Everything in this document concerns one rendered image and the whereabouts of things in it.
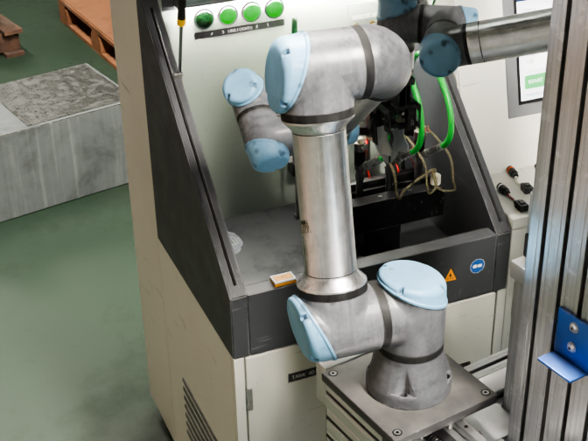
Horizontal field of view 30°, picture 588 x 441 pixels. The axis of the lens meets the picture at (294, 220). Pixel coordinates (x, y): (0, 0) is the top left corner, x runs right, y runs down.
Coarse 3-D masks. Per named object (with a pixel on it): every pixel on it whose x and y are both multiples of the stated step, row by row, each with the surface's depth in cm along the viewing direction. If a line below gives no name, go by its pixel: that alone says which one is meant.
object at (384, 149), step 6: (378, 132) 224; (384, 132) 222; (378, 138) 224; (384, 138) 223; (378, 144) 225; (384, 144) 224; (378, 150) 226; (384, 150) 225; (390, 150) 222; (384, 156) 227
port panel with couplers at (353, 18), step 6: (348, 6) 274; (354, 6) 274; (360, 6) 275; (366, 6) 276; (372, 6) 276; (348, 12) 274; (354, 12) 275; (360, 12) 276; (366, 12) 276; (372, 12) 277; (348, 18) 275; (354, 18) 276; (360, 18) 277; (366, 18) 277; (372, 18) 278; (348, 24) 276
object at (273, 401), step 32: (448, 320) 262; (480, 320) 266; (288, 352) 246; (448, 352) 266; (480, 352) 271; (256, 384) 247; (288, 384) 251; (256, 416) 252; (288, 416) 255; (320, 416) 260
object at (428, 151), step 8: (416, 56) 258; (440, 80) 249; (448, 96) 249; (448, 104) 248; (448, 112) 249; (448, 120) 249; (448, 128) 250; (448, 136) 251; (440, 144) 256; (448, 144) 253; (424, 152) 263; (432, 152) 260
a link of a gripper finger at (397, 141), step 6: (390, 132) 226; (396, 132) 225; (402, 132) 223; (390, 138) 227; (396, 138) 226; (402, 138) 224; (390, 144) 227; (396, 144) 226; (402, 144) 224; (408, 144) 223; (396, 150) 228; (402, 150) 225; (390, 156) 228; (390, 162) 228
